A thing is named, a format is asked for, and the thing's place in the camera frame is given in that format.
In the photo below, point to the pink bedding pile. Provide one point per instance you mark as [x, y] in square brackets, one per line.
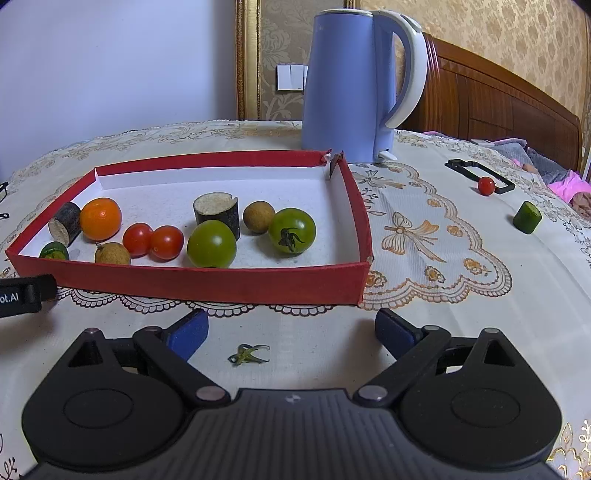
[565, 183]

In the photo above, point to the blue electric kettle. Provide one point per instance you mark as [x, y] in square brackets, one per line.
[367, 73]

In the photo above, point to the red cherry tomato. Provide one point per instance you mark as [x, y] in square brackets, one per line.
[486, 186]
[136, 239]
[166, 243]

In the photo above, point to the black rectangular frame right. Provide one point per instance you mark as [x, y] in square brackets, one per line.
[475, 171]

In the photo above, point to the black eyeglasses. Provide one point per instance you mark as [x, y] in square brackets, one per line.
[3, 195]

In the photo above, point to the green cucumber piece in box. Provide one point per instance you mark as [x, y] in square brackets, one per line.
[54, 250]

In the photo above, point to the red shallow cardboard box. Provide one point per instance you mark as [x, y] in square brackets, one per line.
[161, 191]

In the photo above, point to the yellow-brown longan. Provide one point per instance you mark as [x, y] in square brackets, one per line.
[111, 253]

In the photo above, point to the green cucumber chunk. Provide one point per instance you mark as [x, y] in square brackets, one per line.
[527, 218]

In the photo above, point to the embroidered cream tablecloth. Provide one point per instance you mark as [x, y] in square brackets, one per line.
[444, 254]

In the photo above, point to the white wall switch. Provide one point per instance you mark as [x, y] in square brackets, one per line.
[291, 77]

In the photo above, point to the orange tangerine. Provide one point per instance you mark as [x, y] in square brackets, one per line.
[100, 219]

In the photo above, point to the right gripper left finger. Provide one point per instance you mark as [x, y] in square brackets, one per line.
[164, 354]

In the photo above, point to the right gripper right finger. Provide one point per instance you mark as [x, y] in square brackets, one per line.
[415, 351]

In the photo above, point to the wooden bed headboard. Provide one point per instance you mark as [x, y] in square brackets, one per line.
[467, 96]

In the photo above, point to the green tomato stem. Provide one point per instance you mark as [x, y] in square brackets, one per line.
[246, 354]

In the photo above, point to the large green tomato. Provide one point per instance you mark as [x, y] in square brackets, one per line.
[292, 231]

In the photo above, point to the small green tomato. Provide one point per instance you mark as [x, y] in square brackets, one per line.
[211, 245]

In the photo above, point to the brown longan in box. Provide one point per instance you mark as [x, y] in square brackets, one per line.
[258, 216]

